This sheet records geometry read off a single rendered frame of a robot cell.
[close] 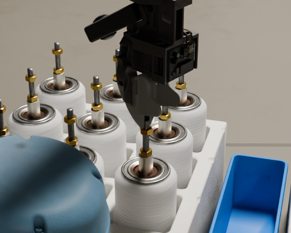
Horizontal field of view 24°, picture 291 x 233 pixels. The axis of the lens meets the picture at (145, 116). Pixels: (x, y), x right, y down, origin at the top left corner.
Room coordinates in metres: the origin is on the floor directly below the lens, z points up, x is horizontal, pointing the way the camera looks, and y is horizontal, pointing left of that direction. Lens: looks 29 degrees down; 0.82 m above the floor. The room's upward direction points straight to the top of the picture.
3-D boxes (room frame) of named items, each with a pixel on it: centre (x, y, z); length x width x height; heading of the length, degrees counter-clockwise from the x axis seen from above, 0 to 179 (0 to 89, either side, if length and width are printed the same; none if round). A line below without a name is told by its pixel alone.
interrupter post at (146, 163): (0.86, 0.00, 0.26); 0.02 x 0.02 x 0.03
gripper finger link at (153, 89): (0.86, -0.02, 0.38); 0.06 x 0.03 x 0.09; 49
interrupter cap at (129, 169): (0.86, 0.00, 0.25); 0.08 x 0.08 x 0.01
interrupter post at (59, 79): (1.15, 0.16, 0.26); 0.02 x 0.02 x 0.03
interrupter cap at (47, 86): (1.15, 0.16, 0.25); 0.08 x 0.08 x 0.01
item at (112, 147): (1.00, 0.08, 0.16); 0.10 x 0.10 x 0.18
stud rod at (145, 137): (0.86, 0.00, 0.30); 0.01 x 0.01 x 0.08
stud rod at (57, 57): (1.15, 0.16, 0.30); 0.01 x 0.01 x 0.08
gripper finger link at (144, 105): (0.83, 0.00, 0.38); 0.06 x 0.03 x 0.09; 49
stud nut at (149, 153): (0.86, 0.00, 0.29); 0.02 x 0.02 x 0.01; 72
